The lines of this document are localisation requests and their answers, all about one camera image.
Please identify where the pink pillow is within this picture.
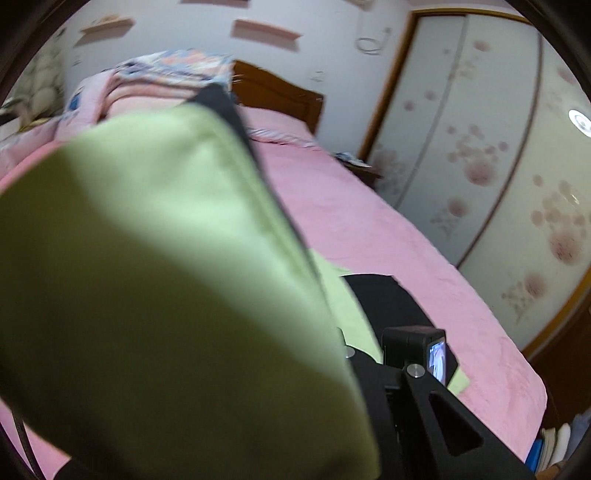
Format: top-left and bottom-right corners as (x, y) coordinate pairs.
(238, 106), (321, 150)

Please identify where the white coiled wall cable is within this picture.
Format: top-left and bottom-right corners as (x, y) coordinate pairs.
(353, 11), (394, 57)

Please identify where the books stack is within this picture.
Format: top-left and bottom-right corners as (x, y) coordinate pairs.
(525, 409), (590, 479)

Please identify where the wooden wall shelf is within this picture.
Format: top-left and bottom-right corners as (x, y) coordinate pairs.
(79, 15), (135, 35)

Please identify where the pink bed sheet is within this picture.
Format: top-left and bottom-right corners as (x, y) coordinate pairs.
(0, 103), (548, 480)

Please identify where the beige puffer coat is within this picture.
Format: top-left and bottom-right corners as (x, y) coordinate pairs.
(11, 27), (66, 123)

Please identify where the folded pink floral quilt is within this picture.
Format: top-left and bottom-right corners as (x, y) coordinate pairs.
(55, 48), (235, 142)

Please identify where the dark wooden nightstand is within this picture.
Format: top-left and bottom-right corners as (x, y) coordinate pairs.
(332, 152), (382, 189)

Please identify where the wooden headboard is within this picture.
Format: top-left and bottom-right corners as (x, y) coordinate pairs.
(231, 60), (325, 134)

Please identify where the floral sliding wardrobe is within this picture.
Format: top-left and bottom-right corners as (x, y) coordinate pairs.
(361, 7), (590, 356)

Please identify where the green and black hooded jacket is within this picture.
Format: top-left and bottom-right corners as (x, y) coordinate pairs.
(1, 84), (455, 479)

